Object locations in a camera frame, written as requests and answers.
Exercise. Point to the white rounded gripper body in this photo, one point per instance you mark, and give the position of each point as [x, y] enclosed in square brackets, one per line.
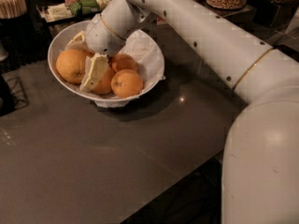
[100, 38]

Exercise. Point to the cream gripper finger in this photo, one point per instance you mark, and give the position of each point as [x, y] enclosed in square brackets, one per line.
[77, 42]
[95, 68]

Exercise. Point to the orange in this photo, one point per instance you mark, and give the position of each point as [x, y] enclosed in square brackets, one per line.
[104, 85]
[123, 61]
[88, 53]
[70, 65]
[127, 83]

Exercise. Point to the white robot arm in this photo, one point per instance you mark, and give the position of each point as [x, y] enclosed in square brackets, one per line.
[260, 166]

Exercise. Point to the white bowl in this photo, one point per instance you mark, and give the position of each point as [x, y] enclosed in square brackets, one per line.
[56, 47]

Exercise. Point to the green tea bag packets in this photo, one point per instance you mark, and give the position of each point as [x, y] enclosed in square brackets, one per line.
[83, 7]

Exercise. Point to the black tea bag rack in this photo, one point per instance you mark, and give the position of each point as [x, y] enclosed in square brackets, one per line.
[57, 14]

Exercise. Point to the white paper liner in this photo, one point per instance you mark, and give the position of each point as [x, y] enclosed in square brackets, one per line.
[150, 60]

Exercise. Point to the wooden stirrer sticks cup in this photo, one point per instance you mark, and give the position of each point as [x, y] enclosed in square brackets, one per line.
[10, 9]

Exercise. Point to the metal box stand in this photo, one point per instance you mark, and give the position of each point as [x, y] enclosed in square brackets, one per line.
[243, 13]

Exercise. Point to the black wire rack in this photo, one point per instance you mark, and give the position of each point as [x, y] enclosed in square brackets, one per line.
[12, 95]

